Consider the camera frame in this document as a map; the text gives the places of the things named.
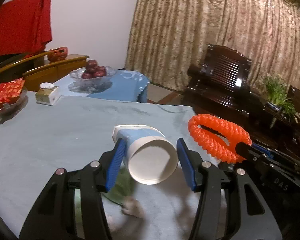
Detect green rubber glove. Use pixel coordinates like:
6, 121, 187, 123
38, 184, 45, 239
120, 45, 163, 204
103, 167, 145, 218

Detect white blue paper cup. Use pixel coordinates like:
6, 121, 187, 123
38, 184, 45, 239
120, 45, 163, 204
112, 125, 179, 185

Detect dark wooden side table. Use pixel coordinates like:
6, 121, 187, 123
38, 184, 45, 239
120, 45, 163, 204
248, 103, 300, 154

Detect green potted plant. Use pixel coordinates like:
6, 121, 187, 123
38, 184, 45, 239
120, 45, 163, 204
261, 73, 300, 123

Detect light blue tablecloth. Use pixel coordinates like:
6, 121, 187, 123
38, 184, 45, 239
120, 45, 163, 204
0, 93, 210, 239

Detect glass dish under packet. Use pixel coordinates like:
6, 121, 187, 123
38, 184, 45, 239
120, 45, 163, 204
0, 87, 29, 125

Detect tissue box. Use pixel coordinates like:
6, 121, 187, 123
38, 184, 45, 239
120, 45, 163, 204
35, 82, 60, 106

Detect blue plastic table cover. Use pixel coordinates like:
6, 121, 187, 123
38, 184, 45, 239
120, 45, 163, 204
54, 70, 149, 103

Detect glass fruit bowl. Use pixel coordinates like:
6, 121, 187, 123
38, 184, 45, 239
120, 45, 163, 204
68, 66, 117, 93

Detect beige patterned curtain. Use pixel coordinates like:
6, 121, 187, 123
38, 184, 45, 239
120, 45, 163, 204
125, 0, 300, 90

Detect wooden sideboard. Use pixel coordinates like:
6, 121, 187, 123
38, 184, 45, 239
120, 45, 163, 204
0, 51, 89, 92

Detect dark red apples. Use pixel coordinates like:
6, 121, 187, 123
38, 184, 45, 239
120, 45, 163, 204
81, 60, 107, 79

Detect red cloth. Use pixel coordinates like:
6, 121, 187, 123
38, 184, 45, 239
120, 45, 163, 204
0, 0, 52, 56

